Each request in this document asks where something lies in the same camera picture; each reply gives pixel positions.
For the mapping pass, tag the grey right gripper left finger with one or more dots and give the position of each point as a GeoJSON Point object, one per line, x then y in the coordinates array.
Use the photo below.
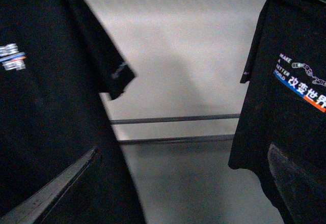
{"type": "Point", "coordinates": [43, 203]}

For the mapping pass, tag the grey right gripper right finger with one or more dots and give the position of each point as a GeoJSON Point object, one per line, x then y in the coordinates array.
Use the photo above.
{"type": "Point", "coordinates": [300, 184]}

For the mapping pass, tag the black printed t-shirt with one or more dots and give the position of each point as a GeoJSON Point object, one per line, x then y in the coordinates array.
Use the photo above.
{"type": "Point", "coordinates": [56, 60]}
{"type": "Point", "coordinates": [285, 99]}

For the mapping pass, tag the dark metal rack rail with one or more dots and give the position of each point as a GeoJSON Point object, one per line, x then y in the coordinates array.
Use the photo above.
{"type": "Point", "coordinates": [174, 119]}

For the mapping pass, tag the lower dark metal rail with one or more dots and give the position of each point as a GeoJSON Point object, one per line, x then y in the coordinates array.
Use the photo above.
{"type": "Point", "coordinates": [178, 140]}

